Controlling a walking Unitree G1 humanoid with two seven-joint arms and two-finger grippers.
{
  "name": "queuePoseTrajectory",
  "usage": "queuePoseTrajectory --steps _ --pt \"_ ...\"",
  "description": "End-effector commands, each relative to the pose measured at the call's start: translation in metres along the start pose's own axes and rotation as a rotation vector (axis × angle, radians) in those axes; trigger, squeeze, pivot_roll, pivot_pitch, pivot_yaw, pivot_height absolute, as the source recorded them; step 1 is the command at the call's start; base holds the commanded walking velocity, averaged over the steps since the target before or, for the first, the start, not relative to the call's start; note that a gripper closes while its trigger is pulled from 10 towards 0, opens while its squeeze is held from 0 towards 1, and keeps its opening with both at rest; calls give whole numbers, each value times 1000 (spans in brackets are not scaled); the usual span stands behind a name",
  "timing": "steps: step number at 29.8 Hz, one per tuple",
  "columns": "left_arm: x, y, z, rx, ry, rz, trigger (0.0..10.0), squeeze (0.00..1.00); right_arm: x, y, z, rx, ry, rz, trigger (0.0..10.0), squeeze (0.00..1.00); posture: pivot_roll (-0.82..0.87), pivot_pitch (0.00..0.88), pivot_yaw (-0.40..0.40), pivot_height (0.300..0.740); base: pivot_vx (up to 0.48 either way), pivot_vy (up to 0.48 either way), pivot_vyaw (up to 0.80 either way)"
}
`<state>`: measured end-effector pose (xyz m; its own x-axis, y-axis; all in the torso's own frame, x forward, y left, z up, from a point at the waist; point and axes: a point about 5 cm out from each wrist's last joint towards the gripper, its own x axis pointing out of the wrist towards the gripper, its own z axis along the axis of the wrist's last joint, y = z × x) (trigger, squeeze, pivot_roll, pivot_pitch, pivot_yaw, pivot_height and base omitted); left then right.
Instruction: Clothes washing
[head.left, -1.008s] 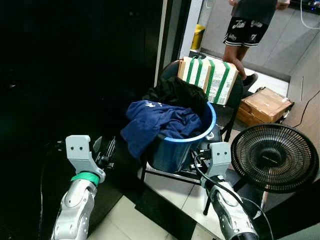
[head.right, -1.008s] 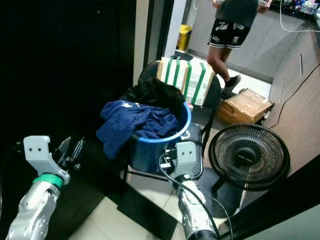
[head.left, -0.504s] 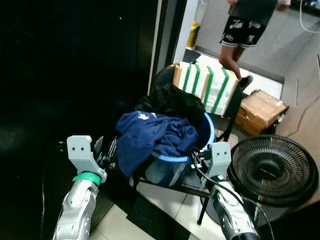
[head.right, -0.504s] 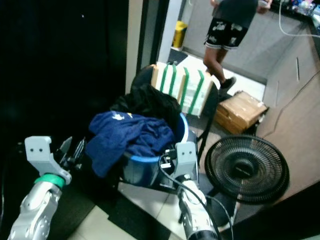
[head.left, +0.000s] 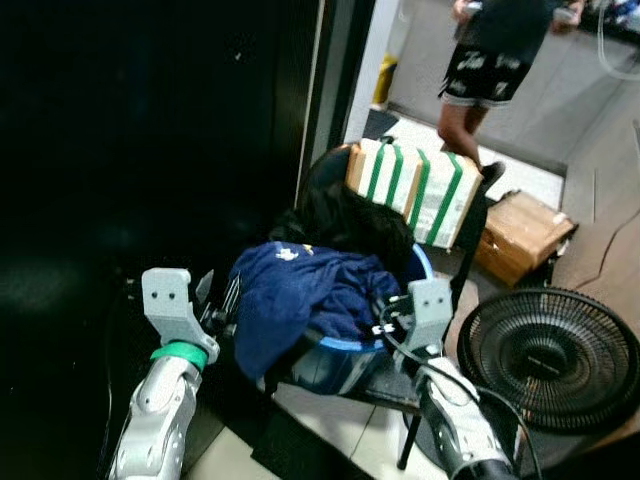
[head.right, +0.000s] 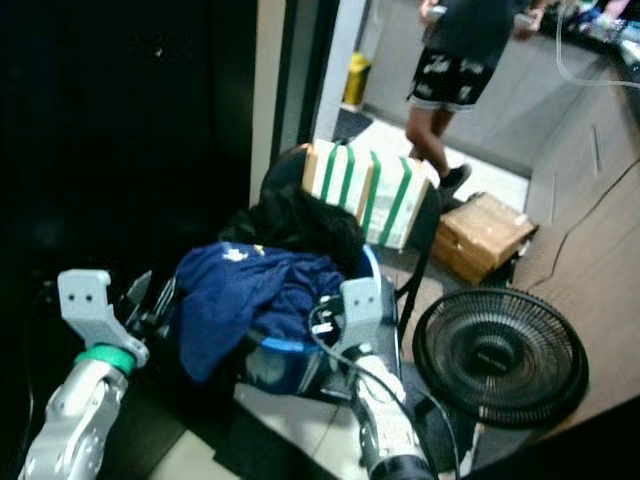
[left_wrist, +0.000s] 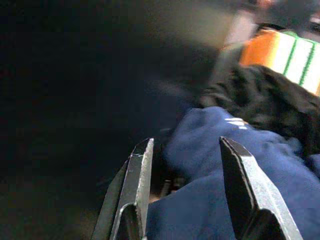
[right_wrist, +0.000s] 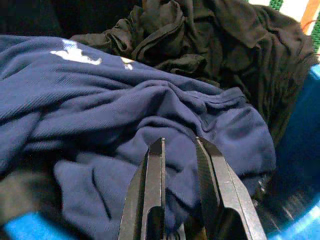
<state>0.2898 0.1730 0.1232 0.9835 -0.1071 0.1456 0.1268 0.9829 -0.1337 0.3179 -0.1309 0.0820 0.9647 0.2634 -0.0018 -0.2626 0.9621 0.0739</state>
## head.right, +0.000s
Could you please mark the white green striped box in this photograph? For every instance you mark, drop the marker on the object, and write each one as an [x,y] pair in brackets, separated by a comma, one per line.
[370,190]

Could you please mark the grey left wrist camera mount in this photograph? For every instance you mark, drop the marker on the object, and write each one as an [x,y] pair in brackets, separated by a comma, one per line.
[88,300]

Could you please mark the blue plastic basin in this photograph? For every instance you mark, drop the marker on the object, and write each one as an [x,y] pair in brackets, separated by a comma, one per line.
[280,365]

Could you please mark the dark door mat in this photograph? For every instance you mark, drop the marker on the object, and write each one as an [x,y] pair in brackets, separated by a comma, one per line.
[352,124]

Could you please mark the black garment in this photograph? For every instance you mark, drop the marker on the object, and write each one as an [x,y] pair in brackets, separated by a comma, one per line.
[300,225]

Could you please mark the black chair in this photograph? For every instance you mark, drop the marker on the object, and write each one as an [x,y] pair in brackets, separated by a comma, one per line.
[418,260]

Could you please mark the brown cardboard box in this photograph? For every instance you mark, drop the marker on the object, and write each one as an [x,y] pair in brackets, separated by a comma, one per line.
[482,238]

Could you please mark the black floor fan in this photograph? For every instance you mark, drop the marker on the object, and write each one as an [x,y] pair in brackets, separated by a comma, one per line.
[500,358]

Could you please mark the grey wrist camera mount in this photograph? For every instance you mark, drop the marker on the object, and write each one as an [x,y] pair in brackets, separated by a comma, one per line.
[362,308]
[88,300]

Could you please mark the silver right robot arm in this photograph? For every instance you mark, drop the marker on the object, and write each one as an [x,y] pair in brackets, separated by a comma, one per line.
[390,420]

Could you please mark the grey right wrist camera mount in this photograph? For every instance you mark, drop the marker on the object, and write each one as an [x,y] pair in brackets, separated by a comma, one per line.
[362,308]

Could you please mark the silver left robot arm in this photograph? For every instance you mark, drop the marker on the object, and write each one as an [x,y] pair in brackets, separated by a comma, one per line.
[75,420]

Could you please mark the person in black shorts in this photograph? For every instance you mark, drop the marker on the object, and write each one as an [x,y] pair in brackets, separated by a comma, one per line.
[455,60]

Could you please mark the navy blue garment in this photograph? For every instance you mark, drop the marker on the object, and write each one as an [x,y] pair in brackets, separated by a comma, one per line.
[240,295]

